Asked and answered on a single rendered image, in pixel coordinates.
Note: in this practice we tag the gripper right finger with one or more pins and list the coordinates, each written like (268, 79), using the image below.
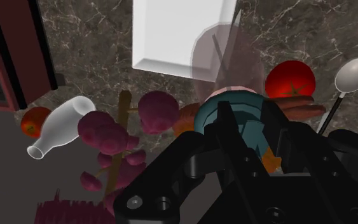
(318, 149)

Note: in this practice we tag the white rectangular box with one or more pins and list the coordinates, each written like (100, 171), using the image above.
(172, 34)

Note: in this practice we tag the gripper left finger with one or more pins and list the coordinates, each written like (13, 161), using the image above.
(166, 173)

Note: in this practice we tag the white bottle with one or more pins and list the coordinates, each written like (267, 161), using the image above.
(62, 127)

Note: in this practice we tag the teal round container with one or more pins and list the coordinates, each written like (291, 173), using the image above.
(209, 116)

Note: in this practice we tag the purple spiky object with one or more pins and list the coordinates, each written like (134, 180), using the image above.
(73, 214)

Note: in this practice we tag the red tomato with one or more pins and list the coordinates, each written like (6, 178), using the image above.
(288, 77)

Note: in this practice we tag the red orange apple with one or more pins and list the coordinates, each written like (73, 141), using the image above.
(33, 122)

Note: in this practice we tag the brown hot dog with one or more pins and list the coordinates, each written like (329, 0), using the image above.
(302, 111)

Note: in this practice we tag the clear drinking glass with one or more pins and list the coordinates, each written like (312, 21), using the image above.
(243, 62)

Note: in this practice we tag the purple grape bunch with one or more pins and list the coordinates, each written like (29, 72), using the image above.
(104, 133)

